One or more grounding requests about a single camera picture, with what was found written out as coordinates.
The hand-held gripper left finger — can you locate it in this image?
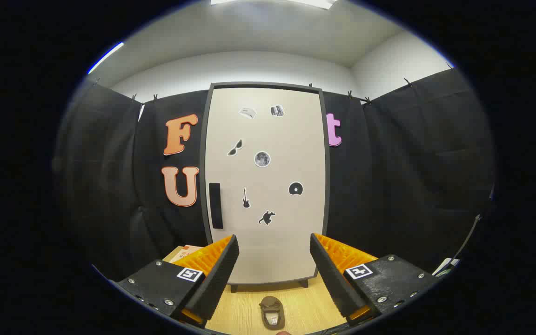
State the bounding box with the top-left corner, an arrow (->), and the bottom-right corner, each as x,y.
110,234 -> 241,326

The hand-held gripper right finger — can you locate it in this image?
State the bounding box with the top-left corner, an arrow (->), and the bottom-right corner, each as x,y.
309,233 -> 443,326

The brown fuzzy shoe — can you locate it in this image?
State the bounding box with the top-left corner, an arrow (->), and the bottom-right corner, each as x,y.
259,296 -> 286,331

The black door handle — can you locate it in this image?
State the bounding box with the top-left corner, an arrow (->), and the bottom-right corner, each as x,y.
209,183 -> 223,229

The grey shoe cabinet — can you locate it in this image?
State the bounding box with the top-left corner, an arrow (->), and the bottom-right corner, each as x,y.
200,82 -> 331,294

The white orange cover book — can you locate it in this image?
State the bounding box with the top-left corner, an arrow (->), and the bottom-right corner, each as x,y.
175,245 -> 205,261

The white flat object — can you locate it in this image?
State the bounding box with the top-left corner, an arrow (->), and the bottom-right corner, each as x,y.
432,257 -> 460,277

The black backdrop cloth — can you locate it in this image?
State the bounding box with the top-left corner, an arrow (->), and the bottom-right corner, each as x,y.
54,67 -> 496,282

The bright light strip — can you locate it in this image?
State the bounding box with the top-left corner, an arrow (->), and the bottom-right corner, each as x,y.
87,42 -> 124,75

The ceiling light panel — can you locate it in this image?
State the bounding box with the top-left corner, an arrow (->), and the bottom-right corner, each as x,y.
211,0 -> 338,10

